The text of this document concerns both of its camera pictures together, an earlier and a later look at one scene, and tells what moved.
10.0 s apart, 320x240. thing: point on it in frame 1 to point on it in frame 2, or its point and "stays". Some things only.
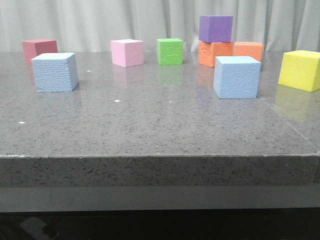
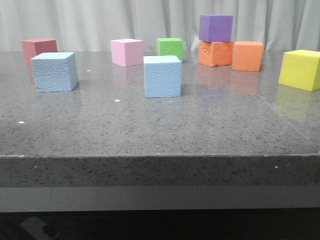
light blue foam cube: (55, 72) stays
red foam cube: (33, 48) stays
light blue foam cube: (236, 77) to (162, 76)
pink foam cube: (127, 53) stays
